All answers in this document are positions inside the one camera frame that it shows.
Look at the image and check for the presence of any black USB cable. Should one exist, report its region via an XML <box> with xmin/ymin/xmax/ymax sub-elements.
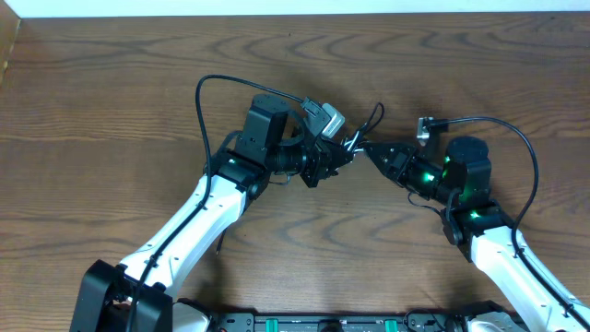
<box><xmin>215</xmin><ymin>101</ymin><xmax>386</xmax><ymax>255</ymax></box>

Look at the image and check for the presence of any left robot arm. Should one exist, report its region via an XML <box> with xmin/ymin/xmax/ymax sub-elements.
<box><xmin>70</xmin><ymin>94</ymin><xmax>353</xmax><ymax>331</ymax></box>

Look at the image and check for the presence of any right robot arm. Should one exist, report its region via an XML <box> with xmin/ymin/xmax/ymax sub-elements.
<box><xmin>364</xmin><ymin>136</ymin><xmax>589</xmax><ymax>331</ymax></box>

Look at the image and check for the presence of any right camera cable black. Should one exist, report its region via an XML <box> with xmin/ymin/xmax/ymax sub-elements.
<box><xmin>428</xmin><ymin>115</ymin><xmax>590</xmax><ymax>324</ymax></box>

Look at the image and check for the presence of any camera cable black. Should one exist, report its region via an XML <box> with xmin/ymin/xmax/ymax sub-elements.
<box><xmin>428</xmin><ymin>115</ymin><xmax>590</xmax><ymax>324</ymax></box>
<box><xmin>124</xmin><ymin>74</ymin><xmax>319</xmax><ymax>332</ymax></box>

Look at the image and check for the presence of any left camera cable black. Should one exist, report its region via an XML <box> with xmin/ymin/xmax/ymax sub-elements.
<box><xmin>124</xmin><ymin>74</ymin><xmax>319</xmax><ymax>332</ymax></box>

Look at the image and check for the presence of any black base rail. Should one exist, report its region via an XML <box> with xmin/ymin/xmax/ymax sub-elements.
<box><xmin>174</xmin><ymin>299</ymin><xmax>531</xmax><ymax>332</ymax></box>

